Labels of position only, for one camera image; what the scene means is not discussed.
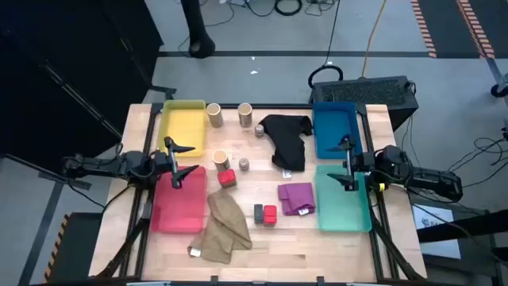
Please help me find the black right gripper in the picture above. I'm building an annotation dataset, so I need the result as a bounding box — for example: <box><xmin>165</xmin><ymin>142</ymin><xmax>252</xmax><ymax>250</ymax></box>
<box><xmin>325</xmin><ymin>135</ymin><xmax>377</xmax><ymax>192</ymax></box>

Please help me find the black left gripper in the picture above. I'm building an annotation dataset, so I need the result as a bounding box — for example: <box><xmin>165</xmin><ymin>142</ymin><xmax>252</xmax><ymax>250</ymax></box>
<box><xmin>152</xmin><ymin>136</ymin><xmax>200</xmax><ymax>191</ymax></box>

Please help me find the red smoked paprika tin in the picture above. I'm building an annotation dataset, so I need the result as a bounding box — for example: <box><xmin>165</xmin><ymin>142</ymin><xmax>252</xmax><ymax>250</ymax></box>
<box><xmin>217</xmin><ymin>168</ymin><xmax>238</xmax><ymax>189</ymax></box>

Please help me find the tan cloth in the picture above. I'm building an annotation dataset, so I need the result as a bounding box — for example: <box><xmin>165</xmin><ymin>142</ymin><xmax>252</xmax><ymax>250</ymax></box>
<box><xmin>187</xmin><ymin>188</ymin><xmax>253</xmax><ymax>265</ymax></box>

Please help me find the red spice tin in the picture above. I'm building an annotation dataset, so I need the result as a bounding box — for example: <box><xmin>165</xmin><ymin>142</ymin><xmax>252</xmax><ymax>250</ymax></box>
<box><xmin>262</xmin><ymin>204</ymin><xmax>278</xmax><ymax>227</ymax></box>

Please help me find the yellow plastic tray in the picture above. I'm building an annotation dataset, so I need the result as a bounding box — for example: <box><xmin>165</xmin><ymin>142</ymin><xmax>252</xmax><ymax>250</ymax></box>
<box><xmin>157</xmin><ymin>99</ymin><xmax>207</xmax><ymax>158</ymax></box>

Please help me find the blue plastic tray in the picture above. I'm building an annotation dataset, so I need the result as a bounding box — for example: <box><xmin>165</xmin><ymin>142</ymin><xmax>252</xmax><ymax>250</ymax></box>
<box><xmin>312</xmin><ymin>101</ymin><xmax>364</xmax><ymax>160</ymax></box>

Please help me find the red plastic tray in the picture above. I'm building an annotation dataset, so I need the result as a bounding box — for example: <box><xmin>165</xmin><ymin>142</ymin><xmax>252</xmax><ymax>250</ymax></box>
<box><xmin>150</xmin><ymin>165</ymin><xmax>208</xmax><ymax>234</ymax></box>

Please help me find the teal plastic tray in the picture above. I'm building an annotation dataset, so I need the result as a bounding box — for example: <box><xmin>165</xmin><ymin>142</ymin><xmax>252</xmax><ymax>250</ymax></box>
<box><xmin>314</xmin><ymin>164</ymin><xmax>373</xmax><ymax>234</ymax></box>

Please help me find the purple cloth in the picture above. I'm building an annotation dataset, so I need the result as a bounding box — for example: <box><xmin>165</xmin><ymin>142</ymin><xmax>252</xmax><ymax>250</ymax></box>
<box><xmin>277</xmin><ymin>182</ymin><xmax>317</xmax><ymax>217</ymax></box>

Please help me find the black cloth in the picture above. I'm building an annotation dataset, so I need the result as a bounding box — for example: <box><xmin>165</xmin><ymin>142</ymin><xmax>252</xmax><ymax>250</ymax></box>
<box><xmin>258</xmin><ymin>114</ymin><xmax>314</xmax><ymax>172</ymax></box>

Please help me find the black perforated computer case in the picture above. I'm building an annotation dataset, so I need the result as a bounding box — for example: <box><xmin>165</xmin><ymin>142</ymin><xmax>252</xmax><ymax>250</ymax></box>
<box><xmin>309</xmin><ymin>75</ymin><xmax>420</xmax><ymax>130</ymax></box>

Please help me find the white paper sign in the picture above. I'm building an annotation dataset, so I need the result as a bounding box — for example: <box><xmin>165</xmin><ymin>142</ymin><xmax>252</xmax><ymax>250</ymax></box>
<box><xmin>412</xmin><ymin>204</ymin><xmax>462</xmax><ymax>260</ymax></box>

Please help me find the black platform with hazard stripe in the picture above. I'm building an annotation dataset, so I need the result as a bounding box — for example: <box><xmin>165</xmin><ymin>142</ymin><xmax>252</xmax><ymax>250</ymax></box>
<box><xmin>42</xmin><ymin>212</ymin><xmax>105</xmax><ymax>285</ymax></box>

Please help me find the black pole stand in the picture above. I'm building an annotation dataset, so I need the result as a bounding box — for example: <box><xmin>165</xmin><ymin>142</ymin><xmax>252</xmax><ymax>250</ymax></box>
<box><xmin>180</xmin><ymin>0</ymin><xmax>217</xmax><ymax>60</ymax></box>

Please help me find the black beam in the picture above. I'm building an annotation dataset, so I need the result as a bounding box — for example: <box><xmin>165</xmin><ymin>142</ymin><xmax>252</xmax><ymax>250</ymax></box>
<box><xmin>416</xmin><ymin>209</ymin><xmax>508</xmax><ymax>244</ymax></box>

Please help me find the black curtain partition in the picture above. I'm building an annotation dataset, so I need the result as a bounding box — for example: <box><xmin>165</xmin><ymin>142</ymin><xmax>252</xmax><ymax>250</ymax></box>
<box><xmin>0</xmin><ymin>0</ymin><xmax>164</xmax><ymax>176</ymax></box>

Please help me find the black coiled cable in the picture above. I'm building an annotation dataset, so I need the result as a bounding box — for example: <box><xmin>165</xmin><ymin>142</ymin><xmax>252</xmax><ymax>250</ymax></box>
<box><xmin>308</xmin><ymin>64</ymin><xmax>344</xmax><ymax>91</ymax></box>

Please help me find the yellow hanging cable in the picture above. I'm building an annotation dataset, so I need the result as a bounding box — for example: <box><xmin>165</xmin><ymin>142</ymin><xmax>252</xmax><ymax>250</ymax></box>
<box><xmin>361</xmin><ymin>0</ymin><xmax>388</xmax><ymax>77</ymax></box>

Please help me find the black hanging cable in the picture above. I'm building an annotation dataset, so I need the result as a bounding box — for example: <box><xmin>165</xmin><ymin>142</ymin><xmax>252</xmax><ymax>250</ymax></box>
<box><xmin>323</xmin><ymin>0</ymin><xmax>341</xmax><ymax>67</ymax></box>

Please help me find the black cable coil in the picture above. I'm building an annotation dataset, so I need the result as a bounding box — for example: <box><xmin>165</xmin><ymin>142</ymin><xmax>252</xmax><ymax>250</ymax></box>
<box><xmin>274</xmin><ymin>0</ymin><xmax>303</xmax><ymax>17</ymax></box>

